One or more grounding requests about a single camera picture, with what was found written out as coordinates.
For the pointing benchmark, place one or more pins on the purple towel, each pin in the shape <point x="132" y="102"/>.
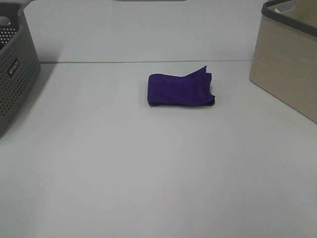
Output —
<point x="191" y="90"/>

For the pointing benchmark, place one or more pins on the beige bin with grey rim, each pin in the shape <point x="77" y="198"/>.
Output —
<point x="285" y="58"/>

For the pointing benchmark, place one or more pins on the grey perforated plastic basket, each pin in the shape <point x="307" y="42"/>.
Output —
<point x="19" y="62"/>

